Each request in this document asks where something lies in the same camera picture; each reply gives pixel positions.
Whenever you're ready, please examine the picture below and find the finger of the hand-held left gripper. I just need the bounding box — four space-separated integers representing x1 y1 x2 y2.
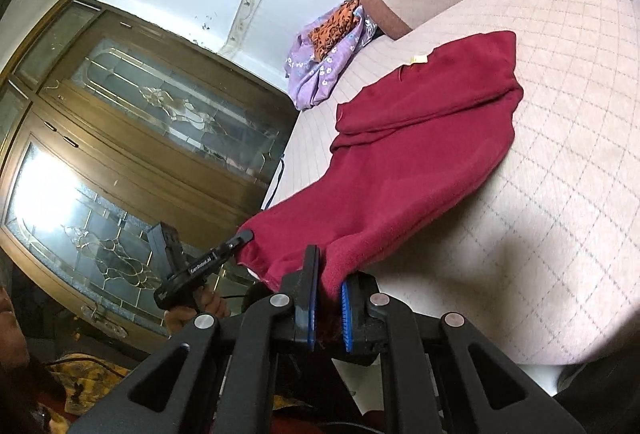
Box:
216 230 255 261

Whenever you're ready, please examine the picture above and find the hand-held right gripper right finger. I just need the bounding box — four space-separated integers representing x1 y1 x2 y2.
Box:
340 275 586 434

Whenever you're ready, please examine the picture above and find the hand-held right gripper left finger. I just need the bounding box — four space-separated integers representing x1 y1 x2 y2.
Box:
67 245 321 434

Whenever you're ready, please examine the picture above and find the red knit sweater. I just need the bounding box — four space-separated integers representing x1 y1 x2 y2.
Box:
235 31 524 350

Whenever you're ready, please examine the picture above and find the person's left hand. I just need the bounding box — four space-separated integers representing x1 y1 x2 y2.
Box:
164 286 232 336

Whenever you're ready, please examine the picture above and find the wooden cabinet with glass doors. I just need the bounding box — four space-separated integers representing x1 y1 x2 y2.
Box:
0 0 301 355

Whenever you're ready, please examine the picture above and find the yellow patterned garment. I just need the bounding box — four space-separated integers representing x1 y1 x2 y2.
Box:
42 353 151 434

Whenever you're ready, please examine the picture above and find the person's head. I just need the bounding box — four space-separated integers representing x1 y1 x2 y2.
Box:
0 284 68 434

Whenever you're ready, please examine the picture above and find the purple floral cloth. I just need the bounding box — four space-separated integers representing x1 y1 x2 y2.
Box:
285 6 376 111

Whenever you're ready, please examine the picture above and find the orange patterned cloth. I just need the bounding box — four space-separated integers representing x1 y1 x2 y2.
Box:
309 0 362 62

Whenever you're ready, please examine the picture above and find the dark cloth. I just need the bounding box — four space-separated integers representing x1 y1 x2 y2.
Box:
555 346 640 434

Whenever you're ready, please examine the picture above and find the beige quilted sofa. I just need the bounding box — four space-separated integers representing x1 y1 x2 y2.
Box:
262 0 640 367

